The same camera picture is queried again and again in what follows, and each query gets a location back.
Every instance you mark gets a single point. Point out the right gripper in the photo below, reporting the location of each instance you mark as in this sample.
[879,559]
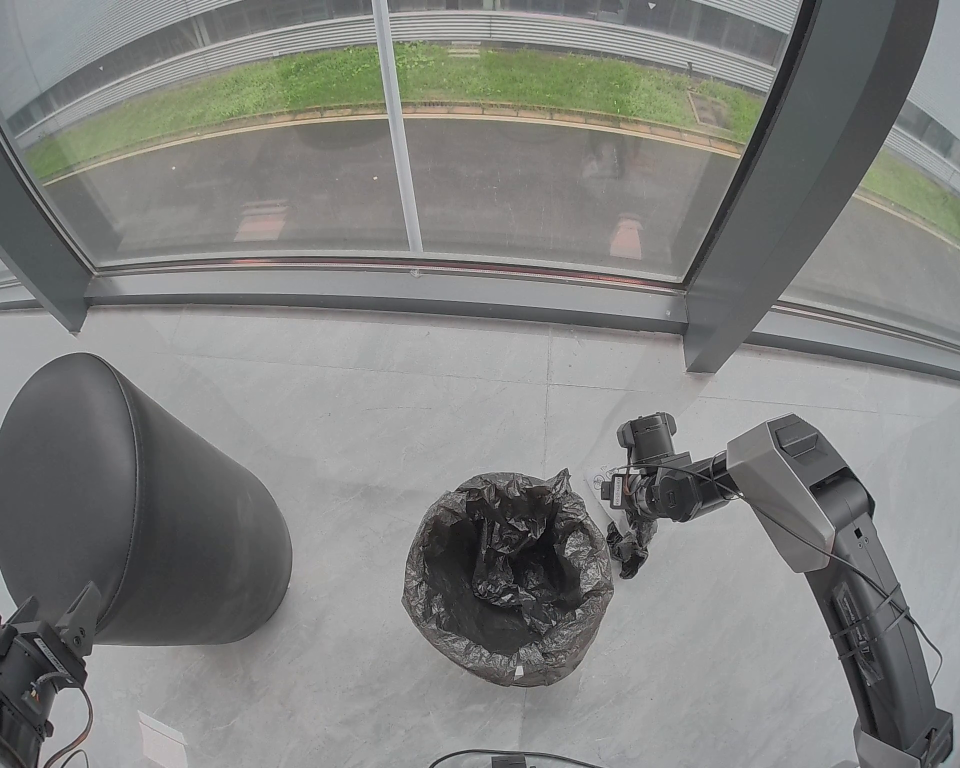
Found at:
[637,495]

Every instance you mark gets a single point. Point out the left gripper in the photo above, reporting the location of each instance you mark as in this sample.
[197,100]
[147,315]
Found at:
[30,667]

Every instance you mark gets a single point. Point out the white printed wrapper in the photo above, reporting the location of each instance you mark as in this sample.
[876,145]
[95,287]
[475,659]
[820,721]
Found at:
[595,487]

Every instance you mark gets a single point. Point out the black plastic bag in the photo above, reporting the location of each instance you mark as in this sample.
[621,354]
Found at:
[510,555]

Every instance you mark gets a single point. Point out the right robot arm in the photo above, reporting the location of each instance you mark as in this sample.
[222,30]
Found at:
[780,487]

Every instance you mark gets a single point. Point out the crumpled black plastic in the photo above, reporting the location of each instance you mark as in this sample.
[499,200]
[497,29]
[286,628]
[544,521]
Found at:
[630,551]

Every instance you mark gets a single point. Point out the dark grey round chair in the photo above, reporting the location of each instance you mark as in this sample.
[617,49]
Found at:
[150,510]

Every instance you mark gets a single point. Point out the window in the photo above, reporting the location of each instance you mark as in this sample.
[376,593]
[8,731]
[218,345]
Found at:
[390,150]

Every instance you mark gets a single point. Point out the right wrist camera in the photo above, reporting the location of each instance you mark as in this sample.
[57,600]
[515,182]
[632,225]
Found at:
[651,439]

